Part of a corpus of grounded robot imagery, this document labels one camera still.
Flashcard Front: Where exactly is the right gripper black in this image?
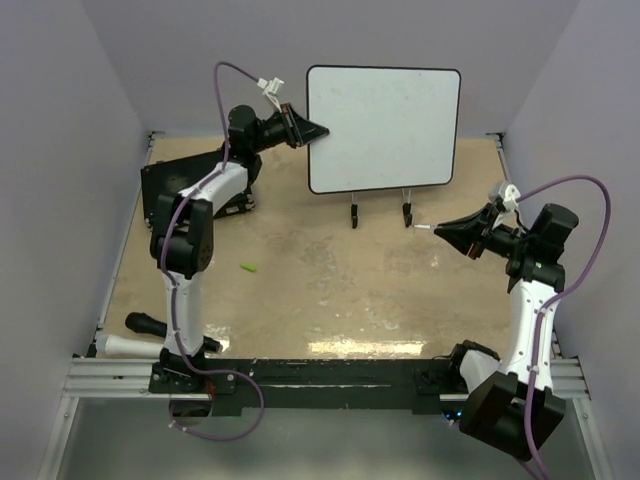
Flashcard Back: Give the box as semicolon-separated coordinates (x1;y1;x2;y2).
436;203;534;260

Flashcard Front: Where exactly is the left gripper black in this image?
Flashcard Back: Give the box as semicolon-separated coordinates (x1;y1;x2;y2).
251;103;330;155

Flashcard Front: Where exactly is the white whiteboard with dark frame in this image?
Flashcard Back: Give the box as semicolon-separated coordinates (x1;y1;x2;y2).
306;65;462;195

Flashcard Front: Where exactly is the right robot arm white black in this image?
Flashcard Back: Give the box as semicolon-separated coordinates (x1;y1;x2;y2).
434;203;579;462

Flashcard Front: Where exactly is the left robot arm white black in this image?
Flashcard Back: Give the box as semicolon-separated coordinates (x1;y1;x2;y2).
150;103;330;392

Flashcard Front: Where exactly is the black flat case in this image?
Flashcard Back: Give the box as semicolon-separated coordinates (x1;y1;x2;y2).
139;149;257;232

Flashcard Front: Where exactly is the black white eraser tool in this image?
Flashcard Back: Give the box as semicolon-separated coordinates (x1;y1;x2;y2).
95;311;222;358

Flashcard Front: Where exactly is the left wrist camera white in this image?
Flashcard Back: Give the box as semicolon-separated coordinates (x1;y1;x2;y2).
256;77;284;112

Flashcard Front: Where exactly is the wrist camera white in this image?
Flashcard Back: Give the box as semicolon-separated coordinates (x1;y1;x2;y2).
488;181;521;218
256;77;284;112

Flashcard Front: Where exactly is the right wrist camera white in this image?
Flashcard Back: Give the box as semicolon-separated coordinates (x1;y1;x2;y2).
488;181;521;218

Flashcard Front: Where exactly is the wire whiteboard stand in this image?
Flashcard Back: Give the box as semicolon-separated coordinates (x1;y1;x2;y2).
348;189;413;229

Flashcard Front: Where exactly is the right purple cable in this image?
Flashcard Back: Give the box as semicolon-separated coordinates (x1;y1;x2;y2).
514;174;612;480

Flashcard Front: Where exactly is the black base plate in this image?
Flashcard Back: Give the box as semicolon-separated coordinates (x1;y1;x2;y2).
149;358;467;416

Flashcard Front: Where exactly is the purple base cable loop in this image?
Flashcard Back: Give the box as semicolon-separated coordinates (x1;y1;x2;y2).
168;369;266;443

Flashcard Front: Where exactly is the aluminium front rail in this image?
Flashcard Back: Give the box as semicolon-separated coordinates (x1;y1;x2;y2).
63;358;591;399

